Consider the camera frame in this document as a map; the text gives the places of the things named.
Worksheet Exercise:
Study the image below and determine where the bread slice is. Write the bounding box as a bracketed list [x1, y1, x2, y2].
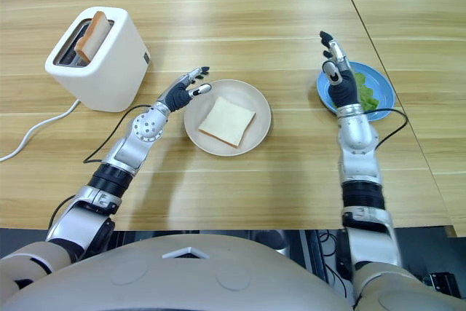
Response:
[74, 11, 111, 63]
[197, 96, 256, 149]

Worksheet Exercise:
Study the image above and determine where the white cord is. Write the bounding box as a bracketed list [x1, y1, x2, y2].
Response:
[0, 98, 83, 163]

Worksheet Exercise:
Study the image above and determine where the cream plate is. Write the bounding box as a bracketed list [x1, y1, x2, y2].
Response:
[183, 79, 272, 157]

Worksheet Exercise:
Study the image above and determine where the black cable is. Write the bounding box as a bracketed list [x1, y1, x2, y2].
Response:
[82, 104, 156, 165]
[363, 107, 408, 150]

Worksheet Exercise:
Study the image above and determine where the robot body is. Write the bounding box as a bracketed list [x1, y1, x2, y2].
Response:
[0, 234, 356, 311]

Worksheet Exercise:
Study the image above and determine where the cream toaster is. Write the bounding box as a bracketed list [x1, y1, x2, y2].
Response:
[44, 7, 151, 113]

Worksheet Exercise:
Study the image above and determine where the green lettuce leaf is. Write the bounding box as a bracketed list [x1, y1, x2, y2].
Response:
[354, 72, 380, 111]

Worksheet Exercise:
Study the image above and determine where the blue plate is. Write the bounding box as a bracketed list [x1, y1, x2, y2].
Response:
[315, 61, 396, 122]

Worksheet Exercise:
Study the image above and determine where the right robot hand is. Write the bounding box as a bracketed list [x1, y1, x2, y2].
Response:
[319, 31, 363, 110]

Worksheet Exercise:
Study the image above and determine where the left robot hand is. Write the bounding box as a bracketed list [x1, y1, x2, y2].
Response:
[157, 66, 213, 113]

